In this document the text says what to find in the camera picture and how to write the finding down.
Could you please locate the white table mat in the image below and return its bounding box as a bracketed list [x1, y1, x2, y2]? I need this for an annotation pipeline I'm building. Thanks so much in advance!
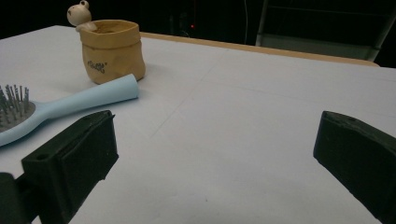
[0, 25, 396, 224]

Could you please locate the black computer tower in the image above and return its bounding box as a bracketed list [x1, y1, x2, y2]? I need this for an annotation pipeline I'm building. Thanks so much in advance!
[167, 10, 200, 36]

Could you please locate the light blue hairbrush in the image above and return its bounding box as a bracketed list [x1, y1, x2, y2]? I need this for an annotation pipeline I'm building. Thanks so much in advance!
[0, 73, 139, 147]

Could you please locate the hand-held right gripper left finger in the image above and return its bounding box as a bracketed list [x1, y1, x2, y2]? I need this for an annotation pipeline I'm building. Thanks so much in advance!
[21, 109, 120, 224]

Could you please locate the tan pot with bear figure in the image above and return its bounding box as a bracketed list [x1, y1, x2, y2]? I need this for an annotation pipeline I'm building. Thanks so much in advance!
[66, 0, 147, 85]

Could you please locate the white hanging cable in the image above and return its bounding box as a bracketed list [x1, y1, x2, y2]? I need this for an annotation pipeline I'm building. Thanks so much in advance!
[243, 0, 249, 45]

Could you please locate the white metal desk frame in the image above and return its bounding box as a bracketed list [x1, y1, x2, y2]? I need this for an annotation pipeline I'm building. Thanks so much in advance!
[255, 0, 396, 63]

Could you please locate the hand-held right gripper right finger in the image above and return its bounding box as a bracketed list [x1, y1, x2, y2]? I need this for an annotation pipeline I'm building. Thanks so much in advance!
[313, 110, 396, 224]

